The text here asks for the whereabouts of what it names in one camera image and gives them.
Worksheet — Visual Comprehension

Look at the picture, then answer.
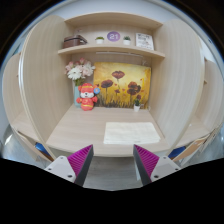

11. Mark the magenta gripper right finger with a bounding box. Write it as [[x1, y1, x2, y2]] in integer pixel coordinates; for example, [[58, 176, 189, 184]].
[[132, 144, 182, 187]]

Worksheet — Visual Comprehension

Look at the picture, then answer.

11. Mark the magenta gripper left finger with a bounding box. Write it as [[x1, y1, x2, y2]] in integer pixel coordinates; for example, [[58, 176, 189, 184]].
[[44, 144, 95, 187]]

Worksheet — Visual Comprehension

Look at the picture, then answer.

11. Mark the white folded towel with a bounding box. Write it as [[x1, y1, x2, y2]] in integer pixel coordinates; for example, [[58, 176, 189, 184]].
[[104, 122, 160, 145]]

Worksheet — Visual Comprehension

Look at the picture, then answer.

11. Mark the left wooden chair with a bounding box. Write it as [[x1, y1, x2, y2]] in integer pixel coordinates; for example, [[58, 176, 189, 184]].
[[12, 129, 53, 162]]

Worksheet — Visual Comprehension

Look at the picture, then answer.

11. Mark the wooden chair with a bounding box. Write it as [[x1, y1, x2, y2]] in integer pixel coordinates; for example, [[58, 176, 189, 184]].
[[168, 125, 222, 166], [12, 129, 53, 162]]

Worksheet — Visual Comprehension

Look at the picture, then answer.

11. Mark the small potted plant on desk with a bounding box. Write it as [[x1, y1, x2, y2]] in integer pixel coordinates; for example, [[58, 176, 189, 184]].
[[134, 99, 141, 112]]

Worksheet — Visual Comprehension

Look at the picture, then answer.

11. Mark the right wooden chair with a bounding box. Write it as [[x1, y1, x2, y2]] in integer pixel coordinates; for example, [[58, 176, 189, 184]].
[[168, 125, 222, 166]]

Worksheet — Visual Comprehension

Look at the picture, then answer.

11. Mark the light blue vase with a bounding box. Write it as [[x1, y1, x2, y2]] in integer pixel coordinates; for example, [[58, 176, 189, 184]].
[[74, 85, 81, 108]]

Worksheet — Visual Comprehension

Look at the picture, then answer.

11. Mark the red plush doll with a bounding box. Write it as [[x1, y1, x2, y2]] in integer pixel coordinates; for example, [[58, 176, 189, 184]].
[[76, 83, 100, 111]]

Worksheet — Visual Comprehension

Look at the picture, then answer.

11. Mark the poppy flower painting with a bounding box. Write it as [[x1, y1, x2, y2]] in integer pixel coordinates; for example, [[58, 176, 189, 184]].
[[93, 62, 151, 109]]

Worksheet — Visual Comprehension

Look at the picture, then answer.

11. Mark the wooden desk cubicle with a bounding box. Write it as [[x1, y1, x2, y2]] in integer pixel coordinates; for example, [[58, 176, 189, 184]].
[[3, 12, 224, 157]]

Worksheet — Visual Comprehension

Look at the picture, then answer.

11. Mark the pink white flower bouquet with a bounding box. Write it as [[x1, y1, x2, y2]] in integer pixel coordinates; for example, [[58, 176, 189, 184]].
[[65, 58, 95, 86]]

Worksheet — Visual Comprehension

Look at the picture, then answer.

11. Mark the brown box on shelf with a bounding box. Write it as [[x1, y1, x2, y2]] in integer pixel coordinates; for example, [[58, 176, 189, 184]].
[[63, 35, 88, 48]]

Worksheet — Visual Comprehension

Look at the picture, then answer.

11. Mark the white framed picture card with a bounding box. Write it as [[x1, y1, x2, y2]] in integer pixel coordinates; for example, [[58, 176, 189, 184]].
[[136, 33, 154, 50]]

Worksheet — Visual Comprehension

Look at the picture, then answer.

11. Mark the left small potted plant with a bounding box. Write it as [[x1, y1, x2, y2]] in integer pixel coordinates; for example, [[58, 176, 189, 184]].
[[95, 36, 104, 44]]

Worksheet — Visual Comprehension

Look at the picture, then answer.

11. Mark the right small potted plant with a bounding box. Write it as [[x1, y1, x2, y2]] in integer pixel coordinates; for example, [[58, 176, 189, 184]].
[[123, 36, 131, 45]]

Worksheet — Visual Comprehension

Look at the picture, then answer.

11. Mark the purple round number sign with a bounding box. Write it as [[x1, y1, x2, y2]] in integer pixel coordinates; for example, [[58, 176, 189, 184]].
[[107, 31, 120, 42]]

